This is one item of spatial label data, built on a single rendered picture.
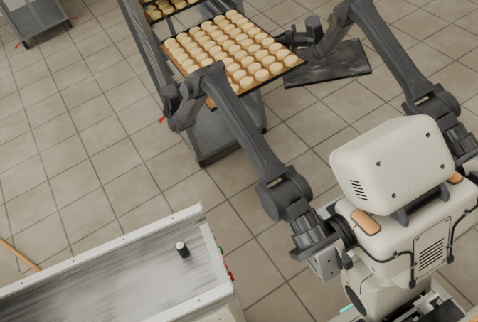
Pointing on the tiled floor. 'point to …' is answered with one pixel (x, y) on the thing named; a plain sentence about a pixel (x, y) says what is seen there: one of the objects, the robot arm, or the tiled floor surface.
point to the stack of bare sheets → (330, 65)
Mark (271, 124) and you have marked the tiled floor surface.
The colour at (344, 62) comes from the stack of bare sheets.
